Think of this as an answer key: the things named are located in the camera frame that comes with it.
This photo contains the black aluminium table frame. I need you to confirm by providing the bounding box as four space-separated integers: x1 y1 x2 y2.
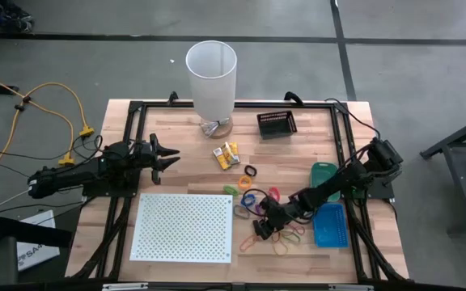
70 99 411 284

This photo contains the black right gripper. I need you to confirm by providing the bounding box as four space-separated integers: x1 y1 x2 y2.
252 196 303 241

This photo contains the black rig beam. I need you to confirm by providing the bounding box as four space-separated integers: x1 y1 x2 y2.
0 277 466 291

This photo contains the black floor cable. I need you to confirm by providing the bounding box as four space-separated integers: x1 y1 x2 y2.
0 149 84 162

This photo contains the silver metal bracket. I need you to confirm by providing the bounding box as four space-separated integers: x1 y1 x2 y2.
101 282 150 291
328 284 375 291

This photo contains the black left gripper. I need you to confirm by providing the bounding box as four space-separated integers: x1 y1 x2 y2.
133 132 182 186

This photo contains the white floor cable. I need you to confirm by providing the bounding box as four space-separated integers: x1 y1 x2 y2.
0 182 84 208

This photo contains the blue plastic slotted basket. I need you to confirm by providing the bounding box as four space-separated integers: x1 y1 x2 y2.
311 201 350 249

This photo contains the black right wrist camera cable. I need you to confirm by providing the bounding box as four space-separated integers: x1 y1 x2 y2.
239 188 313 226

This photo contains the yellow extension cord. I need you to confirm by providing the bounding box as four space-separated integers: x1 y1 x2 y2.
22 82 95 138
0 67 76 167

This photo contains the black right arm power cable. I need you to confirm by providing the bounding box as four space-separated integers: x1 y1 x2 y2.
324 98 382 141

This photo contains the teal plastic bin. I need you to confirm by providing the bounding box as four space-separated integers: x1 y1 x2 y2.
309 161 341 203

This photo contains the black plastic slotted basket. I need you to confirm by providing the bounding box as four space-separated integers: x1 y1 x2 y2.
256 110 299 141

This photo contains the green rubber band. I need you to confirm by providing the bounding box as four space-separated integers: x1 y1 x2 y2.
280 228 302 245

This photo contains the white perforated metal shelf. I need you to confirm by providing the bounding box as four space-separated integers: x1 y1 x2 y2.
129 192 234 264

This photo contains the yellow rubber band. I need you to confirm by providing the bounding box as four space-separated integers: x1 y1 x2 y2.
271 230 290 256

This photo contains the white printed box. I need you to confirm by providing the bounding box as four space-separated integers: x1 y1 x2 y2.
16 209 61 272

